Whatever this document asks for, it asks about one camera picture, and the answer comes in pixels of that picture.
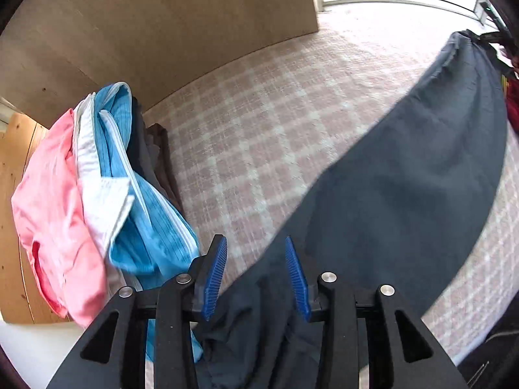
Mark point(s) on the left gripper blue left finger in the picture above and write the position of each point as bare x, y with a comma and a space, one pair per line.
207, 274

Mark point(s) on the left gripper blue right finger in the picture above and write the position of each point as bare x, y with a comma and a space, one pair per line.
304, 280

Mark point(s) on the dark grey trousers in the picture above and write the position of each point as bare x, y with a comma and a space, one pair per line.
404, 206

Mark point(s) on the dark brown folded clothes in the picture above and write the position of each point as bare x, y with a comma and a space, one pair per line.
149, 155

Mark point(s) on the black garment with yellow stripes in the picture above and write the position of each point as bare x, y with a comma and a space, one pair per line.
509, 73

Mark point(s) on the dark red garment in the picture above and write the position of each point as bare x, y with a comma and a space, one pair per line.
512, 105

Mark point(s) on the light blue garment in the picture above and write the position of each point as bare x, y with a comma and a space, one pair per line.
155, 242

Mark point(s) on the white shirt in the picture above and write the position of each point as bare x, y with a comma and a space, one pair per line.
106, 200

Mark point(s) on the pink shirt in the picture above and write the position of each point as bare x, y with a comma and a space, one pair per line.
48, 215

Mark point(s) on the pink plaid table cloth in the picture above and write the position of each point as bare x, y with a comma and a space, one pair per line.
250, 139

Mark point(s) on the black jacket with zippers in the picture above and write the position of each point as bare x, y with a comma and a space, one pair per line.
493, 364

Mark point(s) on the large brown wooden board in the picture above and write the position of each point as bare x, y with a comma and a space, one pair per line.
55, 52

